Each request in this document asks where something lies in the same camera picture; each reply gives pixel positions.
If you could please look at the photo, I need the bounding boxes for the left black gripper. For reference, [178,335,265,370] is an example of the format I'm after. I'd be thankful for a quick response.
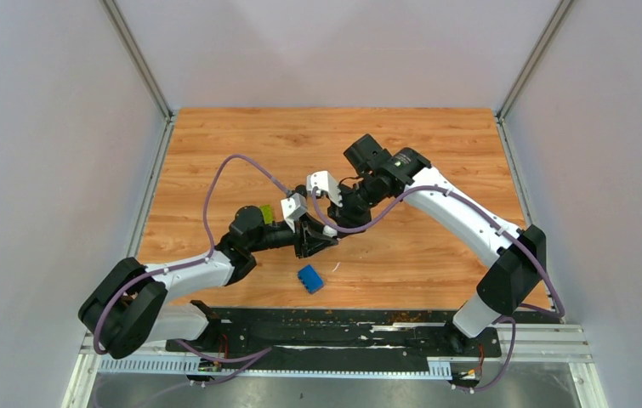
[248,212,339,260]

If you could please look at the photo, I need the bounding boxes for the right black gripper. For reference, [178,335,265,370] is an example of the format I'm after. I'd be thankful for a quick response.
[327,173,388,237]

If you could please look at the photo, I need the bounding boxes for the white earbud charging case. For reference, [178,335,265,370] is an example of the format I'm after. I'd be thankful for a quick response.
[322,225,338,237]

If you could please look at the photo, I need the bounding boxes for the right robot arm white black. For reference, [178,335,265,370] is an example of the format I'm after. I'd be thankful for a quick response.
[307,134,548,355]

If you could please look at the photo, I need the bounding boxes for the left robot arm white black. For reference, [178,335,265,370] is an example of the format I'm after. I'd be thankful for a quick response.
[78,206,338,360]

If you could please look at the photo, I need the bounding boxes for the black earbud case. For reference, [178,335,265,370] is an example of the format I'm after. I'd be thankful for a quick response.
[294,184,308,197]

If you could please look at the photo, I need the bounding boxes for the blue toy brick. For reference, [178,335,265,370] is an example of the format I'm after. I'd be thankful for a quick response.
[297,264,325,294]

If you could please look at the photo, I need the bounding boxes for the orange green toy block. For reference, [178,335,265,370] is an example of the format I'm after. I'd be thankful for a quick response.
[259,204,275,224]

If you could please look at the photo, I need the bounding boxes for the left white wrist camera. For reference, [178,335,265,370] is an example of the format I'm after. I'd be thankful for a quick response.
[281,192,307,230]

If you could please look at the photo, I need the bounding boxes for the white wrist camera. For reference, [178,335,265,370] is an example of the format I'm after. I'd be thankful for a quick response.
[281,192,307,230]
[306,171,343,207]

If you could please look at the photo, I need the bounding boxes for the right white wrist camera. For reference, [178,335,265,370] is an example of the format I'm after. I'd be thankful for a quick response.
[306,171,343,207]

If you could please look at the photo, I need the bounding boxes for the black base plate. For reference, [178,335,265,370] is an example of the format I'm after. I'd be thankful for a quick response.
[189,308,502,372]

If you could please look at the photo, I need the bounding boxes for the slotted white cable duct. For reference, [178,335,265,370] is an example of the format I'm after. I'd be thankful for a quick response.
[98,354,452,379]

